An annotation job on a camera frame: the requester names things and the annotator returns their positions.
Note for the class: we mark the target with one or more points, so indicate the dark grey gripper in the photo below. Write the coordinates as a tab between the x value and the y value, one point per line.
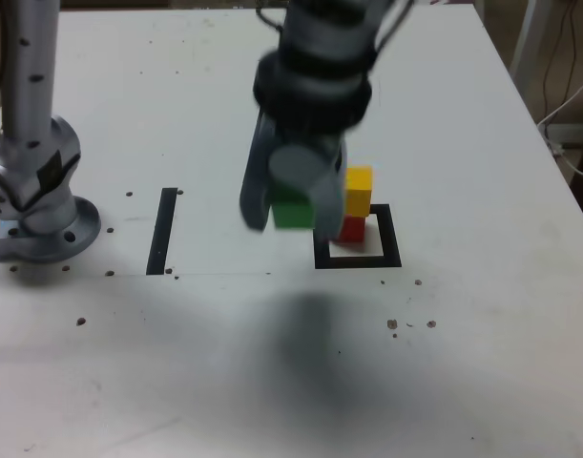
326	148

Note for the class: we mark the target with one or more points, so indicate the green cube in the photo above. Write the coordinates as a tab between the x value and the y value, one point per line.
293	214

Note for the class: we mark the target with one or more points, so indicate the yellow cube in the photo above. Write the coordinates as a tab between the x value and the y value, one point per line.
359	191

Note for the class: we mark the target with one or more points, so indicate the red cube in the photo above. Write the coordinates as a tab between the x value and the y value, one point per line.
353	229

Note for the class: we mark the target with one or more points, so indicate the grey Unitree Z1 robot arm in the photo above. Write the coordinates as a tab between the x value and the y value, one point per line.
28	95

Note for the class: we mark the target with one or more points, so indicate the black tape square outline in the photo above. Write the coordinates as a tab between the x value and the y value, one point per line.
358	263

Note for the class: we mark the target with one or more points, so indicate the black tape strip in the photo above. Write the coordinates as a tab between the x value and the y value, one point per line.
161	234

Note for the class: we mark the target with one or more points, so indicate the white background post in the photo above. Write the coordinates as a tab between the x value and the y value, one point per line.
527	38

